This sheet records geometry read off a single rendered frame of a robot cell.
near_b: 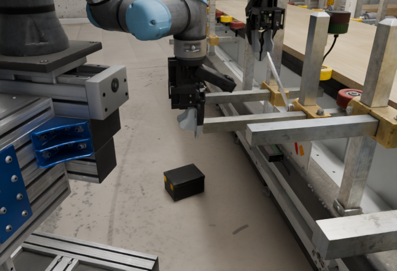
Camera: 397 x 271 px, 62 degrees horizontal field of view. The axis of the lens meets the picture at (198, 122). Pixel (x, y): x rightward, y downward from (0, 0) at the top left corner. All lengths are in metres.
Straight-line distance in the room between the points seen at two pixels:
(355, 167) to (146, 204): 1.37
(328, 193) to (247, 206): 1.05
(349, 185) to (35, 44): 0.75
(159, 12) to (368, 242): 0.48
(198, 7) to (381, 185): 0.71
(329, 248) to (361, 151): 0.39
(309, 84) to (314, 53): 0.08
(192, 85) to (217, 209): 1.20
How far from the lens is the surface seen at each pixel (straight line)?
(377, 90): 0.70
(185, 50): 0.73
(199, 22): 0.73
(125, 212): 1.90
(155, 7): 0.63
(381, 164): 1.06
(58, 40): 0.83
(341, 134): 0.65
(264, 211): 1.90
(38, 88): 0.83
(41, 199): 0.84
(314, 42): 0.89
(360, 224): 0.42
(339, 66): 1.25
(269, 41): 0.96
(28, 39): 0.81
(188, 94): 0.77
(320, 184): 0.93
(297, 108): 0.96
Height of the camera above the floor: 1.22
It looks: 26 degrees down
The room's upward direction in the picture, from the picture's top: straight up
